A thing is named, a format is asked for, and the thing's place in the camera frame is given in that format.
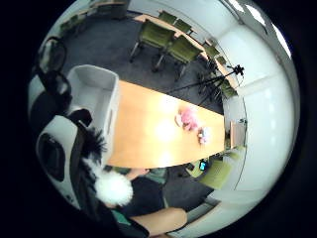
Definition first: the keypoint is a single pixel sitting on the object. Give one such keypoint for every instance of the grey plastic storage bin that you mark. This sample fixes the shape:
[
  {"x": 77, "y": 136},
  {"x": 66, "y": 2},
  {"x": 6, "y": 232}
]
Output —
[{"x": 94, "y": 89}]

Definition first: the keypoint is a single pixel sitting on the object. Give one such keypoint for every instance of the green office chair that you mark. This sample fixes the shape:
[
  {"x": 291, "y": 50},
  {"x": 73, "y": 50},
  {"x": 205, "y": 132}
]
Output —
[
  {"x": 167, "y": 16},
  {"x": 216, "y": 173},
  {"x": 183, "y": 25},
  {"x": 211, "y": 51},
  {"x": 154, "y": 35},
  {"x": 182, "y": 50}
]

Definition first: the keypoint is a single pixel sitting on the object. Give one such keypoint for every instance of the long wooden desk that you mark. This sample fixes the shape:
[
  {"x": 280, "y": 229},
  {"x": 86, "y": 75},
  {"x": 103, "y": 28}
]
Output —
[{"x": 185, "y": 34}]

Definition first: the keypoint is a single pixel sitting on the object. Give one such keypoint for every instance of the the person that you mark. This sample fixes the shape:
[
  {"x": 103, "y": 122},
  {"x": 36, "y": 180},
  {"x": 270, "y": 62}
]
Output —
[{"x": 147, "y": 196}]

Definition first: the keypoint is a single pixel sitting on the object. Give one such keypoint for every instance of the small white and pink soft toy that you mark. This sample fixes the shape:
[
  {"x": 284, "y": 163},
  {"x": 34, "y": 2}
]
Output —
[{"x": 204, "y": 135}]

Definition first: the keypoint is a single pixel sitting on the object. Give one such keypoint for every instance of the black phone with lit screen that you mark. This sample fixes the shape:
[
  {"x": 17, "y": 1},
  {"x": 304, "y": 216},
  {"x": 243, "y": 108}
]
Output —
[{"x": 202, "y": 164}]

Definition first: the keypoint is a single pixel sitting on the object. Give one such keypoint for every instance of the ceiling light panel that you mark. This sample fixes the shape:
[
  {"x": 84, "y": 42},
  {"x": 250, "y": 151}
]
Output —
[
  {"x": 255, "y": 15},
  {"x": 281, "y": 40}
]

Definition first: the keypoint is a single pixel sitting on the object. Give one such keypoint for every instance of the black camera tripod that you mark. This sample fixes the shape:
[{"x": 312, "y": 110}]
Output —
[{"x": 216, "y": 81}]

